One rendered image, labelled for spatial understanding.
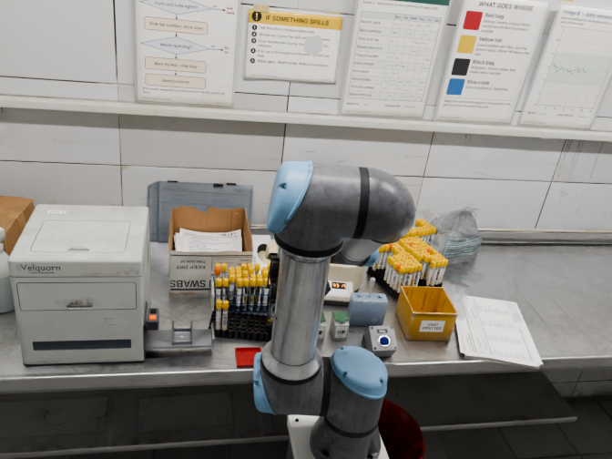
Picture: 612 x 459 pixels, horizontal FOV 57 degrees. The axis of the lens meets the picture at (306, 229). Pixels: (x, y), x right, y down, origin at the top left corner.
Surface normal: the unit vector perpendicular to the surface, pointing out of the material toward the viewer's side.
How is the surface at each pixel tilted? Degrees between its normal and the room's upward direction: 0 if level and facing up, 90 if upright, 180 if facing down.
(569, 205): 90
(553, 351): 0
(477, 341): 1
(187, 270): 87
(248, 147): 90
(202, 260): 94
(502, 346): 1
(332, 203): 69
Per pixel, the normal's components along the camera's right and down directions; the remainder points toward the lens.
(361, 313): 0.09, 0.47
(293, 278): -0.45, 0.43
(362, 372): 0.24, -0.87
